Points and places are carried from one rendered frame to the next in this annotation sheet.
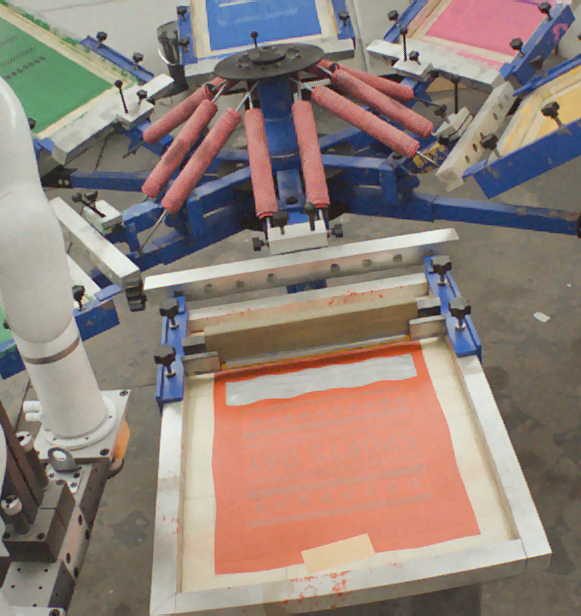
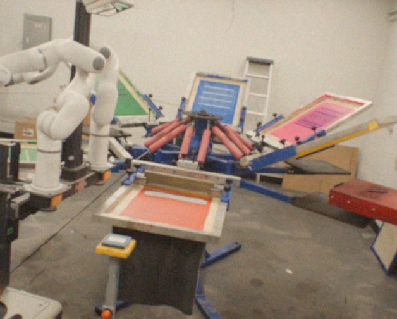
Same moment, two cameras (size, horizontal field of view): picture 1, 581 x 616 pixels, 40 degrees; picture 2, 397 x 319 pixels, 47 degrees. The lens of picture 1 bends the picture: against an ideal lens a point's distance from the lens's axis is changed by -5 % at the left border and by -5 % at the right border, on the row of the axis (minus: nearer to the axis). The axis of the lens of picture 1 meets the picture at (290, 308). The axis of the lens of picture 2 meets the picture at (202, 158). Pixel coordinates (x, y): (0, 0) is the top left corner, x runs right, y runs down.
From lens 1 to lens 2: 1.21 m
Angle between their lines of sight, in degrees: 20
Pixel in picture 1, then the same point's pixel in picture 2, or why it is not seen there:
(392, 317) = (205, 186)
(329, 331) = (183, 183)
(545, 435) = (268, 307)
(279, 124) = (199, 138)
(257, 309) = not seen: hidden behind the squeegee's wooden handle
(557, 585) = not seen: outside the picture
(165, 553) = (104, 206)
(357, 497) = (169, 217)
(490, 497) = (210, 228)
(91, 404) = (103, 156)
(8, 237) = (103, 90)
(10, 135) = (114, 68)
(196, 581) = not seen: hidden behind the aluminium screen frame
